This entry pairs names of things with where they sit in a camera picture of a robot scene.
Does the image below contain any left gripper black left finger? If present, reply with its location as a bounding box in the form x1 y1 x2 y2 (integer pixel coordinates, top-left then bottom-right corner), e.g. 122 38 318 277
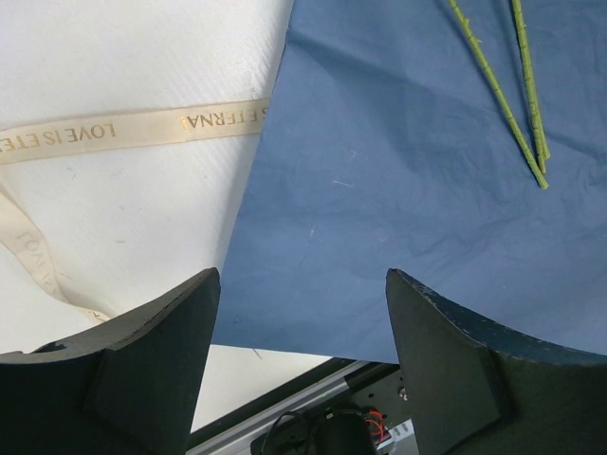
1 268 220 454

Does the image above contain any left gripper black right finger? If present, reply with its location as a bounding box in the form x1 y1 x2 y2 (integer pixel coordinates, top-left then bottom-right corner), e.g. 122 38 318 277
386 269 606 454

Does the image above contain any blue wrapping paper sheet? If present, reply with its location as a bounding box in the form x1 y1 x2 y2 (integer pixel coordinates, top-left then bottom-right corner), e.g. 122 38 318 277
213 0 606 362

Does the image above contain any cream printed ribbon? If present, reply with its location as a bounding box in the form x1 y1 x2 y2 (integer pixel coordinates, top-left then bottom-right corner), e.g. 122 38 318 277
1 99 269 323

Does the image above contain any pink flower stem left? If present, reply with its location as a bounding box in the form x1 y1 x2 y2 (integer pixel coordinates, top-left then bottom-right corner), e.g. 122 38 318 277
447 0 548 190

